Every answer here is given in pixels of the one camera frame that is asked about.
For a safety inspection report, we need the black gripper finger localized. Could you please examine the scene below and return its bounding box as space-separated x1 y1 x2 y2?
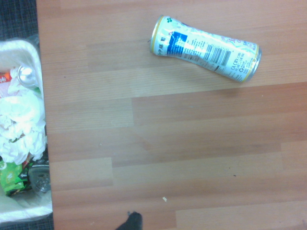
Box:
114 210 143 230

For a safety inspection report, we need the white printed drink can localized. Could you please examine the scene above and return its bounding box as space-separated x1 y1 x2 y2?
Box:
148 15 262 83

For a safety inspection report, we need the green drink can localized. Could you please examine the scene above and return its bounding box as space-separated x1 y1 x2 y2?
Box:
17 65 39 88

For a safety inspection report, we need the white plastic trash bin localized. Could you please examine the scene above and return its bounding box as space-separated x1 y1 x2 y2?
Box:
0 35 54 224

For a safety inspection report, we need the wooden coffee table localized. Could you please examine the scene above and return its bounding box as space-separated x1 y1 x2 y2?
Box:
35 0 307 230

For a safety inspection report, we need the black plastic food container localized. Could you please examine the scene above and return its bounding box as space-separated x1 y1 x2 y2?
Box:
27 155 52 194

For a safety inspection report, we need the green snack wrapper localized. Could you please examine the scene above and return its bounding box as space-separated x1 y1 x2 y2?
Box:
0 159 32 197

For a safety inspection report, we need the crumpled white tissue paper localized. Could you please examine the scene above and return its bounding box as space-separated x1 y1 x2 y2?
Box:
0 90 47 165

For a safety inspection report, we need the red snack wrapper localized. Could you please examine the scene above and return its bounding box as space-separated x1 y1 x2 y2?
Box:
0 71 12 85

